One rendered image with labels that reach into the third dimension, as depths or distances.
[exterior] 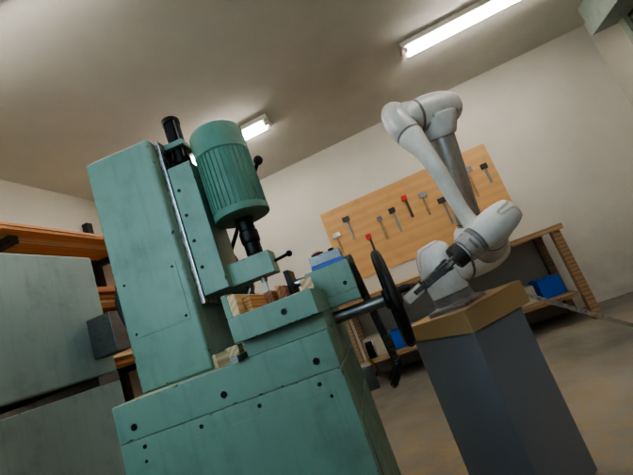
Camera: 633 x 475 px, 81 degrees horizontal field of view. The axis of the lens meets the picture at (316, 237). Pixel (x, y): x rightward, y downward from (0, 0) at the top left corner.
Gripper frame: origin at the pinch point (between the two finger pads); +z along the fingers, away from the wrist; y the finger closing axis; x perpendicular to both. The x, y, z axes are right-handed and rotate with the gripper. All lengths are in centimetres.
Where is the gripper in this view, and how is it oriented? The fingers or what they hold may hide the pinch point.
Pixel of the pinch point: (413, 293)
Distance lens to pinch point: 120.4
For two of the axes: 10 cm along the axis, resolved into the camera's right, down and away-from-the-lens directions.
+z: -7.5, 6.6, 0.1
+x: 6.4, 7.4, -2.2
